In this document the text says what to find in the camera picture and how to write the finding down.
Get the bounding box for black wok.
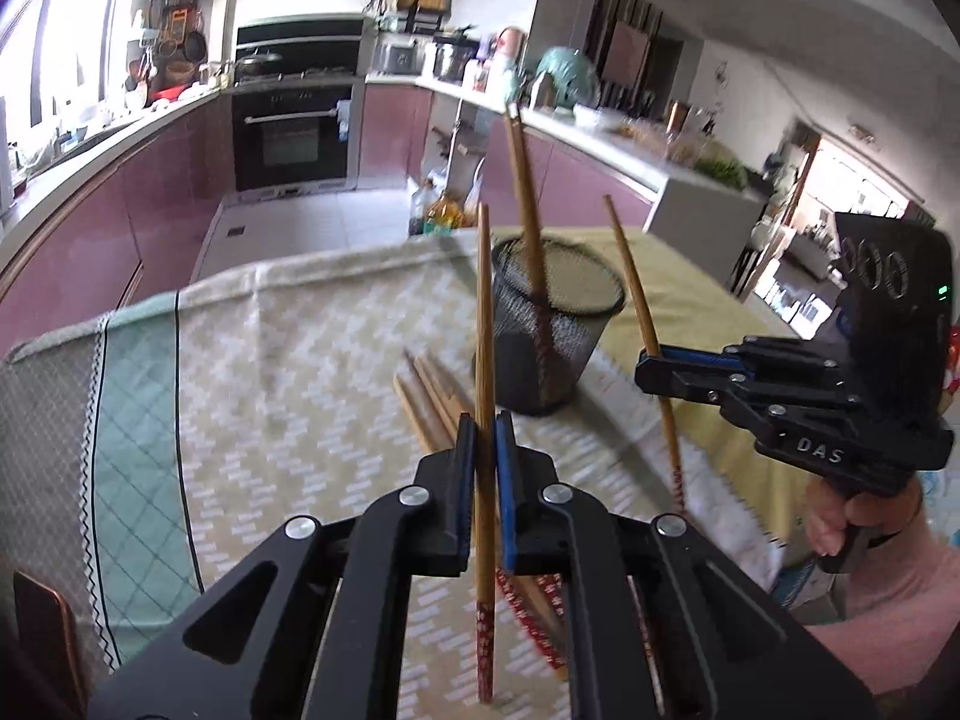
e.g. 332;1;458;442
236;51;284;80

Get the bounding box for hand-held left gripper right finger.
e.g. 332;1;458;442
495;411;878;720

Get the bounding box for person's right forearm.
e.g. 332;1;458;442
840;499;960;627

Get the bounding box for kitchen window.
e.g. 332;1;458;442
0;0;158;132

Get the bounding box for yellow cloth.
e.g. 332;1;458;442
495;225;826;563

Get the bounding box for stainless steel pot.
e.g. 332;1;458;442
435;34;477;83

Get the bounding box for dark sauce bottle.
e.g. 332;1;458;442
409;180;436;237

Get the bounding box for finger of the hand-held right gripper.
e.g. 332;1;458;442
634;356;852;470
658;339;837;380

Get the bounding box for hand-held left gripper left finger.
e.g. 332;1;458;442
88;412;481;720

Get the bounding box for black mesh cup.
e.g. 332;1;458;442
471;235;627;417

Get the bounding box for leafy green vegetables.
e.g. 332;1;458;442
694;157;751;192

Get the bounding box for black built-in oven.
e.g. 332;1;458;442
231;82;355;196

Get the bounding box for wooden chopstick red patterned end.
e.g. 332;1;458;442
474;202;499;704
504;105;560;398
403;349;563;661
416;356;563;616
604;195;689;518
394;375;571;683

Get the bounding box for wooden chair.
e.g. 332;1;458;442
11;570;85;717

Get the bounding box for steel toaster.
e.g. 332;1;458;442
373;41;419;76

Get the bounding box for person's right hand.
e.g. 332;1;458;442
806;481;925;559

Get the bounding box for beige and teal patterned tablecloth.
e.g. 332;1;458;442
0;236;788;720

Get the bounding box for yellow cooking oil bottle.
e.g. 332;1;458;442
427;191;481;235

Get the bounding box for teal glazed vase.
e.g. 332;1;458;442
536;46;601;110

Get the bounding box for framed wall picture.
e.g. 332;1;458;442
600;15;655;85

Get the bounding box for pink kitchen cabinet run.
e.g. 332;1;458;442
364;82;661;241
0;90;235;361

